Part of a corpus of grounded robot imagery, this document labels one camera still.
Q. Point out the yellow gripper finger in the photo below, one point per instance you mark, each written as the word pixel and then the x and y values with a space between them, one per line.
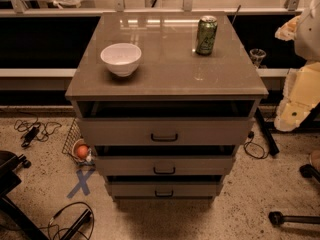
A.
pixel 287 31
pixel 301 94

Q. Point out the grey top drawer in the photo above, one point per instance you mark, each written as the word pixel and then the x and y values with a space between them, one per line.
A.
pixel 164 131

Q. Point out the grey drawer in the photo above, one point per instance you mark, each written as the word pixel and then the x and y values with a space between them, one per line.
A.
pixel 163 165
pixel 175 190
pixel 164 131

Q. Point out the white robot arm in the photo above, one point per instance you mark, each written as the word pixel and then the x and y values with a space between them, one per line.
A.
pixel 307 36

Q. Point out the grey drawer cabinet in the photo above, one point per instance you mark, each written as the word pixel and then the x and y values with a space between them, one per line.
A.
pixel 171 81

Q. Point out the grey middle drawer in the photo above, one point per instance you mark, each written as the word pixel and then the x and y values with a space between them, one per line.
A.
pixel 163 165

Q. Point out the grey bottom drawer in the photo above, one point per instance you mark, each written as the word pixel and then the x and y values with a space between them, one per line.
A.
pixel 175 190

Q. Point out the clear glass cup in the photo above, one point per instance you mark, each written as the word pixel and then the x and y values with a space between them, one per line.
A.
pixel 257 55

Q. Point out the black bar on floor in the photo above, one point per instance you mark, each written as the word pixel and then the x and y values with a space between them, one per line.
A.
pixel 273 149

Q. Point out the green soda can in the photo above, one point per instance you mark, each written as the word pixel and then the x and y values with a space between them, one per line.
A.
pixel 206 33

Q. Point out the black chair base right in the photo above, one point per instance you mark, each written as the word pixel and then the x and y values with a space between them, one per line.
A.
pixel 277 218

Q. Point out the black chair base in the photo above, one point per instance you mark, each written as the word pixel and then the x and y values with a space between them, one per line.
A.
pixel 277 218
pixel 8 181

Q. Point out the white ceramic bowl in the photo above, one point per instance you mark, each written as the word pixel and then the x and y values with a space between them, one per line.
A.
pixel 121 59

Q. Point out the orange ball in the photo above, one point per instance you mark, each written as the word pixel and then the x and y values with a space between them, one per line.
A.
pixel 82 151

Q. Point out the blue tape cross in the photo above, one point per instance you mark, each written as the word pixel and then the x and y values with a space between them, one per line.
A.
pixel 82 185

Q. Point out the black stand bottom left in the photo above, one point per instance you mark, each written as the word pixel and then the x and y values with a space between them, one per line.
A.
pixel 82 219

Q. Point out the black chair base left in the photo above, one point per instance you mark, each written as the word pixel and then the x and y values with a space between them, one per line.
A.
pixel 8 181

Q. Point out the wire mesh basket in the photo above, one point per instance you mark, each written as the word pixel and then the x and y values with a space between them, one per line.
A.
pixel 72 141

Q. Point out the black power adapter with cable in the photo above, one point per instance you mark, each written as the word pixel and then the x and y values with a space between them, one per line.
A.
pixel 33 129

